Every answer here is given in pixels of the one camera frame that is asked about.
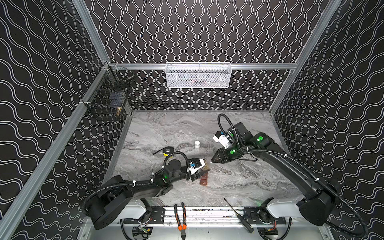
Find brown pill organizer box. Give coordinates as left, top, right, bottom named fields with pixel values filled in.
left=200, top=175, right=208, bottom=186

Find small amber glass vial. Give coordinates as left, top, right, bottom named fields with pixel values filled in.
left=199, top=161, right=211, bottom=172

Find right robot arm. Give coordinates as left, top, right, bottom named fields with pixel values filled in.
left=211, top=113, right=369, bottom=239

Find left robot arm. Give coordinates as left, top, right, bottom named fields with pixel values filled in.
left=81, top=151, right=211, bottom=230

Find yellow black tape measure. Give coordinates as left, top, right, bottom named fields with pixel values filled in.
left=153, top=146, right=175, bottom=157

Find black screwdriver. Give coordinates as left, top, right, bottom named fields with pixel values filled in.
left=224, top=198, right=255, bottom=234

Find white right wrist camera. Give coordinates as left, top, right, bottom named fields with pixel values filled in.
left=213, top=131, right=231, bottom=149

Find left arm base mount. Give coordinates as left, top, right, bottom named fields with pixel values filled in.
left=126, top=207, right=165, bottom=225

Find orange handled pliers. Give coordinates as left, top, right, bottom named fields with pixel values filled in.
left=174, top=202, right=187, bottom=240

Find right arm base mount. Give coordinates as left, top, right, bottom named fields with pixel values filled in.
left=243, top=207, right=287, bottom=225

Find white wire mesh basket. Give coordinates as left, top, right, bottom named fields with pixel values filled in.
left=165, top=62, right=232, bottom=89

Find black wire basket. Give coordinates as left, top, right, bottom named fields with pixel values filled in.
left=86, top=64, right=136, bottom=123

